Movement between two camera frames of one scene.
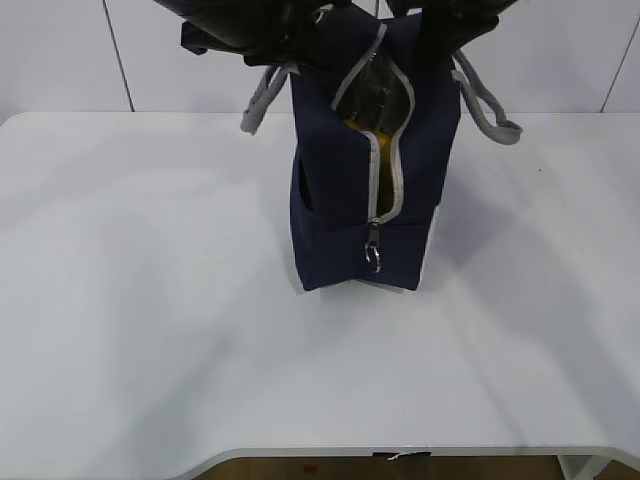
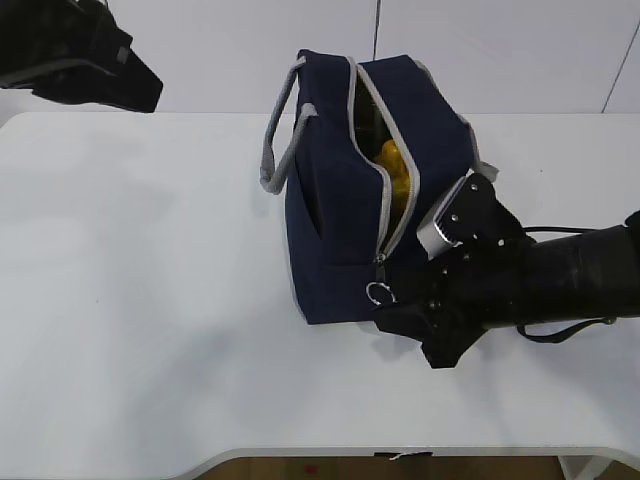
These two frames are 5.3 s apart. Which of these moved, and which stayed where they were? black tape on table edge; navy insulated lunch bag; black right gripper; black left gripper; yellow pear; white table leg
Moved: black right gripper; navy insulated lunch bag; black left gripper; yellow pear
Stayed: black tape on table edge; white table leg
